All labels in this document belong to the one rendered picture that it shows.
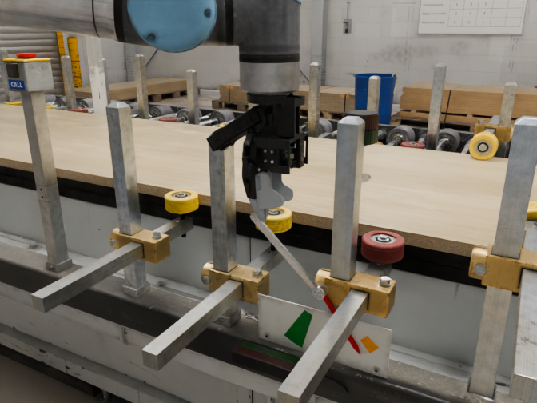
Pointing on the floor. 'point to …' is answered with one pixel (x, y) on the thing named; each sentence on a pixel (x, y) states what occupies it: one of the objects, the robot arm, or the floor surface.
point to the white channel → (97, 74)
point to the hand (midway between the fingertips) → (259, 213)
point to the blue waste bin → (387, 86)
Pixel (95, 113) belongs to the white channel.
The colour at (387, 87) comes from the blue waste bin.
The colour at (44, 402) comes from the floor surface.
